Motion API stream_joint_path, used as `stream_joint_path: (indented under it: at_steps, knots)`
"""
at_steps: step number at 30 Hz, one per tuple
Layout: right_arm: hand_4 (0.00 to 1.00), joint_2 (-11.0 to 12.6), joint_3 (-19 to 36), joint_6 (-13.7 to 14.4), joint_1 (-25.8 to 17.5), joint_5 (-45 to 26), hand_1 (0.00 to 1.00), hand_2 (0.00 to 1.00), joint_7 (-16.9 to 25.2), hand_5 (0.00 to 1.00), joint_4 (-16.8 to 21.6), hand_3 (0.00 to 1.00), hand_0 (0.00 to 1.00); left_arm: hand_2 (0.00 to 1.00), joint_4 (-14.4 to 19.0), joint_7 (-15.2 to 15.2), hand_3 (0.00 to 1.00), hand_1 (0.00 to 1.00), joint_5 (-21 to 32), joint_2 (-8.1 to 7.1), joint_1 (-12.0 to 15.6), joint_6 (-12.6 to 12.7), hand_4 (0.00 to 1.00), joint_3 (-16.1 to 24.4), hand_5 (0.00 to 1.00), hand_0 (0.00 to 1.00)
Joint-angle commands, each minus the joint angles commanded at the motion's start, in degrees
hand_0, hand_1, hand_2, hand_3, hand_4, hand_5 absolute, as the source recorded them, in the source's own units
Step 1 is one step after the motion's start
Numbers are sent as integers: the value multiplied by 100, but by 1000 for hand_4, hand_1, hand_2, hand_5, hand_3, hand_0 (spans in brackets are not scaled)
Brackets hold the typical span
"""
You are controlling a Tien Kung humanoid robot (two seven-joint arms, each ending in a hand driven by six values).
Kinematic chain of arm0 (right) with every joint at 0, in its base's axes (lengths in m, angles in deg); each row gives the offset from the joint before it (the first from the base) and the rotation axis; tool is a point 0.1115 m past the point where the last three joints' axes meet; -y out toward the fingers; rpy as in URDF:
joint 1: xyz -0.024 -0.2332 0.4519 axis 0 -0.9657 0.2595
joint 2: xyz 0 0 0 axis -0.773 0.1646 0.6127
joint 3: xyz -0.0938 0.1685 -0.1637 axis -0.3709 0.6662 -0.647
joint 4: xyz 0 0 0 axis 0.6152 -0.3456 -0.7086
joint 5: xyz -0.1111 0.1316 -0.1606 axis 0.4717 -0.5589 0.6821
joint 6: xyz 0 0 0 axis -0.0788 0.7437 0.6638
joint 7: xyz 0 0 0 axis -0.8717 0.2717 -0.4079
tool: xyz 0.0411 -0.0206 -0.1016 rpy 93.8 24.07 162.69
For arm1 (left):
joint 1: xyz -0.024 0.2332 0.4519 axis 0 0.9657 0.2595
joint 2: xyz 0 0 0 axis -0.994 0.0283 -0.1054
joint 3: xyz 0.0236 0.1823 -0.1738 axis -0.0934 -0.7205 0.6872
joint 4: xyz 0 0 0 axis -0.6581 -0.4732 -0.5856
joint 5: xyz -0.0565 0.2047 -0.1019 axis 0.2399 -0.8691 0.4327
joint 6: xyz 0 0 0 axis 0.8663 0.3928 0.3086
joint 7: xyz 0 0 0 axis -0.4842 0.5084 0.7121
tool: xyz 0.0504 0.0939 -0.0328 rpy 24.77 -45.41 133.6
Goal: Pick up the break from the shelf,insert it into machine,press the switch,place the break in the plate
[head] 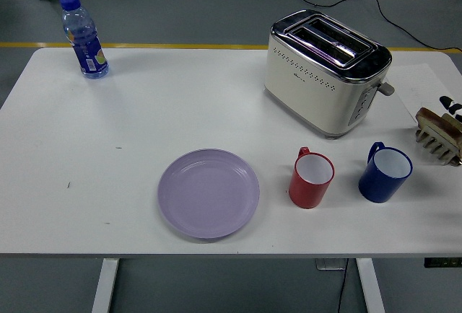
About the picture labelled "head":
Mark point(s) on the bread slice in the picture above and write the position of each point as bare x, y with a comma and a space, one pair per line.
431, 120

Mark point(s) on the cream silver toaster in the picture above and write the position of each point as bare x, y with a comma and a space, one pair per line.
310, 93

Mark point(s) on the clear bracket under table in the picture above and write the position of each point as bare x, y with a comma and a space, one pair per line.
328, 264

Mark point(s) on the red mug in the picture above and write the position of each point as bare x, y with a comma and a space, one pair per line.
307, 192

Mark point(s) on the silver toast rack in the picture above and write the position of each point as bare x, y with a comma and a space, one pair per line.
438, 149

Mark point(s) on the black table control panel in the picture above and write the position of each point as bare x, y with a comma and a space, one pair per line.
442, 262

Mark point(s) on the blue mug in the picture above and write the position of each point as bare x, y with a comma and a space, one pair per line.
379, 187

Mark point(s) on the blue capped water bottle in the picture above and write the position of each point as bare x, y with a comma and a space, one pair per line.
88, 49

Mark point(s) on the purple plate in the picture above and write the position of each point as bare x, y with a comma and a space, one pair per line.
207, 194

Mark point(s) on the white table leg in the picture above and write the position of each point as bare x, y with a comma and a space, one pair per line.
370, 287
104, 287

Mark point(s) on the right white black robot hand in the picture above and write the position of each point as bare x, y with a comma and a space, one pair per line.
451, 105

